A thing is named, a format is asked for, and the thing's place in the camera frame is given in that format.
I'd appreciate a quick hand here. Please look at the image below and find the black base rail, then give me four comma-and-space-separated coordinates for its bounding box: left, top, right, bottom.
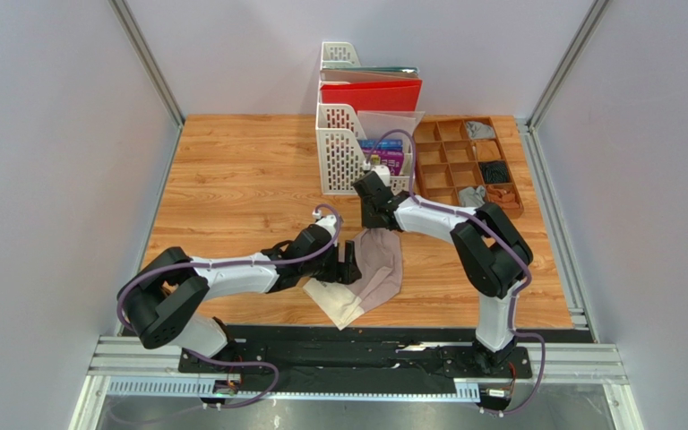
148, 325, 540, 397

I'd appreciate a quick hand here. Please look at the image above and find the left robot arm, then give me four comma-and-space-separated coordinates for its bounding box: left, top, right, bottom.
116, 215, 362, 358

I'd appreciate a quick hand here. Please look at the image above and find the translucent plastic folder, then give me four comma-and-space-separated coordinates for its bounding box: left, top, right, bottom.
357, 110, 425, 142

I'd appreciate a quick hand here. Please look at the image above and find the blue book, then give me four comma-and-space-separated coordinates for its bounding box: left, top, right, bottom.
357, 139, 403, 151

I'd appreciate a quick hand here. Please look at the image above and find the orange rolled cloth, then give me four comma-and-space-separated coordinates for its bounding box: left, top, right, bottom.
486, 185, 521, 210

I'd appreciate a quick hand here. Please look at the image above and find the pink underwear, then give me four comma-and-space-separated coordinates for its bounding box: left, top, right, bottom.
303, 228, 404, 330

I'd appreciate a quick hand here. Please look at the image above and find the white file organizer rack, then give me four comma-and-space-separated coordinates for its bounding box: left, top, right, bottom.
315, 41, 418, 195

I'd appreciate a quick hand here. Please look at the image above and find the brown rolled cloth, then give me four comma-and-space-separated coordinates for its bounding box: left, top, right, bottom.
473, 140, 503, 162

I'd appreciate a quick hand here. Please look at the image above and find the purple book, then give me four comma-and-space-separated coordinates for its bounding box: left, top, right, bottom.
370, 150, 406, 176

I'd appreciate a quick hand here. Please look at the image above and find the red folder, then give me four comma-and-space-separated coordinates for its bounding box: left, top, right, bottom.
320, 80, 423, 112

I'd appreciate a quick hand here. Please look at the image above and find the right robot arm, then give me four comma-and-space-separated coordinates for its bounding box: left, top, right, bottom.
353, 169, 533, 354

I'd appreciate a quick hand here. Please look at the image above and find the grey underwear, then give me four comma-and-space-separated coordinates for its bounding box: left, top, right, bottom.
458, 185, 486, 208

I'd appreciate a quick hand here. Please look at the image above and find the wooden compartment tray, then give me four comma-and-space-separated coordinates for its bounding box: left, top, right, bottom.
413, 116, 525, 219

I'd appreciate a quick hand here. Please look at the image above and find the black rolled cloth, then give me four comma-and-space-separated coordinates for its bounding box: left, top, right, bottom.
478, 160, 511, 185

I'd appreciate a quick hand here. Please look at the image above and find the grey rolled cloth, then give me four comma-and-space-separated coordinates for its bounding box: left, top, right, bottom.
464, 121, 496, 140

